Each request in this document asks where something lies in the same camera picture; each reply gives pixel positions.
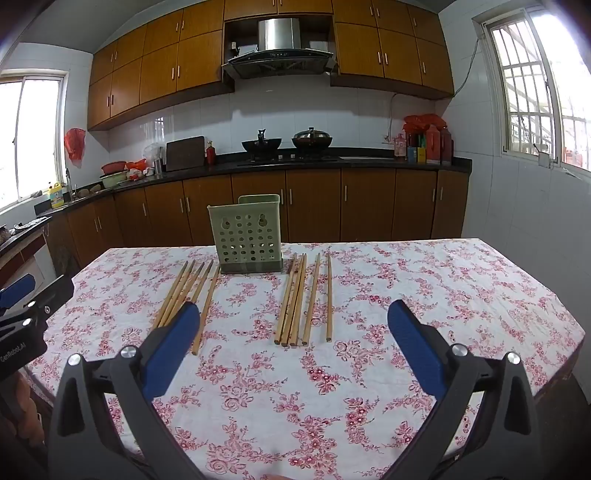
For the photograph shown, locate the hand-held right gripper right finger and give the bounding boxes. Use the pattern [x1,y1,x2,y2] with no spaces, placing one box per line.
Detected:
[383,300,541,480]

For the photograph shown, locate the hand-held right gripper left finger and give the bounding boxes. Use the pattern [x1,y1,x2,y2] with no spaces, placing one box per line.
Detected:
[48,302,204,480]

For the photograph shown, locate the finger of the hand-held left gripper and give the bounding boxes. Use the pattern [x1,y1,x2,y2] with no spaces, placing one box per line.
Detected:
[0,274,37,310]
[25,275,75,324]

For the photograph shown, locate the row of wooden chopsticks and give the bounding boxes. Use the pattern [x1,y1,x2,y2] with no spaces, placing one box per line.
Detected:
[152,260,221,356]
[274,252,333,348]

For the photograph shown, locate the green perforated utensil holder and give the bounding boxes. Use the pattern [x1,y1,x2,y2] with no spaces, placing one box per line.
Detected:
[207,194,284,276]

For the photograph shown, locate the floral tablecloth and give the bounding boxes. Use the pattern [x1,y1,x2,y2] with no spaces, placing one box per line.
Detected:
[25,237,580,480]

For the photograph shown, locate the hanging red plastic bag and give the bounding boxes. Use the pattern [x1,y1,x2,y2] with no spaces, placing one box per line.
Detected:
[64,128,87,162]

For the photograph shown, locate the sliding window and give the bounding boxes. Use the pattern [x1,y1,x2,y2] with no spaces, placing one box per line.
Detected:
[0,69,68,214]

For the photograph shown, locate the wooden base cabinets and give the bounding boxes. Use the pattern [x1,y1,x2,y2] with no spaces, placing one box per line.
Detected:
[46,168,470,268]

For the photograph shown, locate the clear plastic bag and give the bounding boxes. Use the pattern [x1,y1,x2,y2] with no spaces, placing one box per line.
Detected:
[143,143,165,174]

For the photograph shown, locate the black kitchen countertop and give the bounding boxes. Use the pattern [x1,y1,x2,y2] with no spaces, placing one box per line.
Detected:
[0,148,473,252]

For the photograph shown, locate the dark cutting board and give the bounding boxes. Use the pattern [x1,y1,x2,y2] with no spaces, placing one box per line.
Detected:
[165,136,206,172]

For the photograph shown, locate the large red oil bottle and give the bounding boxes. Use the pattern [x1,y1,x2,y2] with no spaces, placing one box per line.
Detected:
[425,124,442,165]

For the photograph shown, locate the gas stove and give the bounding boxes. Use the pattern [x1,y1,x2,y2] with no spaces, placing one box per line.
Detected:
[237,154,339,166]

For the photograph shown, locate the red bag over bottles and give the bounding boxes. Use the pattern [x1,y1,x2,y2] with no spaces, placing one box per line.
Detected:
[403,113,448,136]

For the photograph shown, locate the black wok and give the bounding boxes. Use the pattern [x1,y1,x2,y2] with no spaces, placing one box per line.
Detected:
[242,129,283,154]

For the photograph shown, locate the wok with lid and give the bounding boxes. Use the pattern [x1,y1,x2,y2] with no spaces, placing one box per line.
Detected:
[291,128,333,150]

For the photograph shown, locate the barred window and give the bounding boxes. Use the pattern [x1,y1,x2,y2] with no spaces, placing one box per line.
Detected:
[481,8,591,171]

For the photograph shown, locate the steel range hood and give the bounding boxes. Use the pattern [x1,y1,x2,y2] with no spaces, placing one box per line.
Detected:
[222,17,336,80]

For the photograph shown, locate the wooden wall cabinets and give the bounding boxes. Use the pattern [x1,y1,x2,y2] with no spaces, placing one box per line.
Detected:
[87,0,455,131]

